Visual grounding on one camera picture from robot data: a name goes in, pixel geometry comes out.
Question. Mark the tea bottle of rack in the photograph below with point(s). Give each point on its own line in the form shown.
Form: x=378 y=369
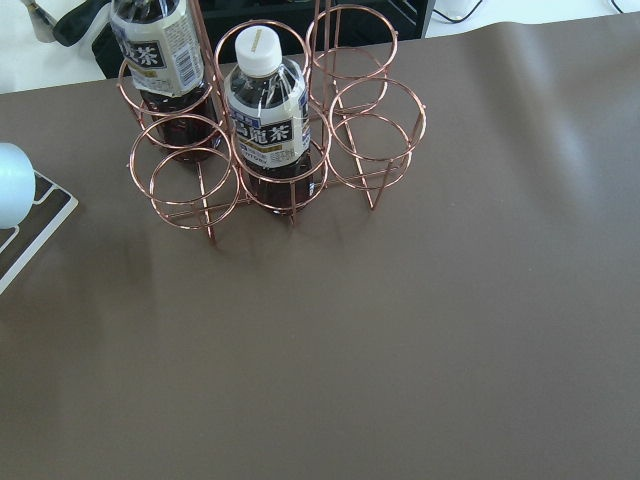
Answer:
x=161 y=47
x=268 y=103

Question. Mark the white cup rack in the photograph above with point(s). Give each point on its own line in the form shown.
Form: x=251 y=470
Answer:
x=52 y=205

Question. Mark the tea bottle front of rack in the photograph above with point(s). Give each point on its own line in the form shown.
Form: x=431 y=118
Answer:
x=268 y=103

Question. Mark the copper wire bottle rack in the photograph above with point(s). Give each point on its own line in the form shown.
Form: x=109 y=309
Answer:
x=365 y=125

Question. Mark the light blue cup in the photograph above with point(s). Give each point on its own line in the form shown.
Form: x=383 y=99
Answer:
x=17 y=185

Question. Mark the tea bottle back of rack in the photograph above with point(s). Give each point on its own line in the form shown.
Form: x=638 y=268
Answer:
x=161 y=47

